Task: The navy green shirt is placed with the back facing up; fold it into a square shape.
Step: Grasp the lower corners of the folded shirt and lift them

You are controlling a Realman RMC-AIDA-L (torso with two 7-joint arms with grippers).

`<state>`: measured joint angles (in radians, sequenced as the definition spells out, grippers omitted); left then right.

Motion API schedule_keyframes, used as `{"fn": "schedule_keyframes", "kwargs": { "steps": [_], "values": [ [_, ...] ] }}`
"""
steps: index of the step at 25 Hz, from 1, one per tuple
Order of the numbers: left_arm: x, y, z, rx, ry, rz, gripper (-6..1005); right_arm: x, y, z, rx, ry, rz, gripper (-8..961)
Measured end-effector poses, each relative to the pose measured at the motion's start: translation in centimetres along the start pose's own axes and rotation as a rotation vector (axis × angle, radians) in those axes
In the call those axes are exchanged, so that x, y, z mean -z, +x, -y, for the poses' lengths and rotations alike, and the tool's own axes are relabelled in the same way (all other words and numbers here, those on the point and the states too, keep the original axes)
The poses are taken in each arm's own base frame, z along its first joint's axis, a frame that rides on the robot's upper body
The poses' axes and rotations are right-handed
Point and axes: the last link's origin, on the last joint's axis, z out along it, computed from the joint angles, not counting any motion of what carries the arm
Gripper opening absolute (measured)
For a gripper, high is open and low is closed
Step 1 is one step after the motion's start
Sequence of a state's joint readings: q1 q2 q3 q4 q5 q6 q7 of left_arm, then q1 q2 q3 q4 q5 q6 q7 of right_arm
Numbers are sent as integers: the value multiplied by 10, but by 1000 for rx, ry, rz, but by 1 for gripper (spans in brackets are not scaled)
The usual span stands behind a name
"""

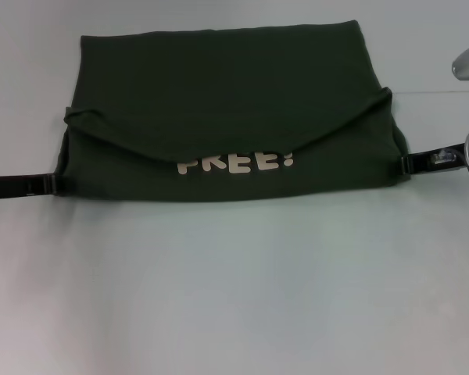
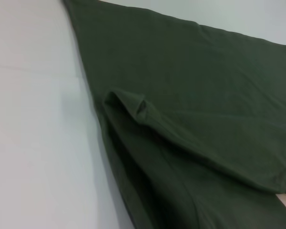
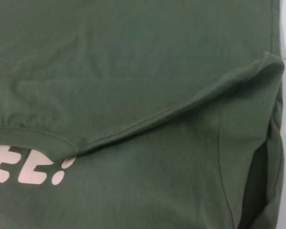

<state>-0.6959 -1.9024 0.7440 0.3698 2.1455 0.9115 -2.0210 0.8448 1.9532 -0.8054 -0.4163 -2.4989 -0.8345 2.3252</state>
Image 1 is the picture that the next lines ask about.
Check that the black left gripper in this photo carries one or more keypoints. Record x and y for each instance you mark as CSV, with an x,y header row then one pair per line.
x,y
8,186

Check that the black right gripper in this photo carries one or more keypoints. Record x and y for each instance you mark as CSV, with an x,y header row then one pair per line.
x,y
434,160

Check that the dark green shirt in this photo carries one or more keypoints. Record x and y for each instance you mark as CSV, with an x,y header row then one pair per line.
x,y
226,97

